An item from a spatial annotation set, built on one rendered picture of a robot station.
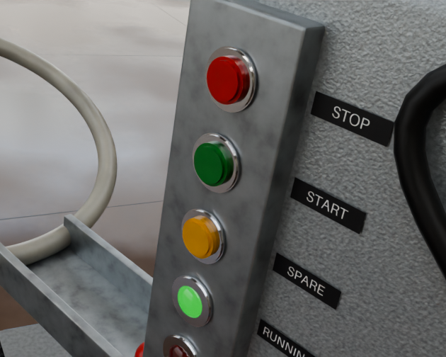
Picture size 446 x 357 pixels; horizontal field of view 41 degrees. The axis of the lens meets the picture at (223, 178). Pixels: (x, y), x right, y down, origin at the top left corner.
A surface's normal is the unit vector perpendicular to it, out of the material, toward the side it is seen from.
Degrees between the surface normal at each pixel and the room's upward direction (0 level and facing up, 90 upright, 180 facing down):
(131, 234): 0
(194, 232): 90
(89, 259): 90
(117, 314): 2
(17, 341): 0
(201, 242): 90
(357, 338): 90
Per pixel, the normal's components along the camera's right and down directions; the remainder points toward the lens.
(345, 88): -0.66, 0.24
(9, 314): 0.16, -0.88
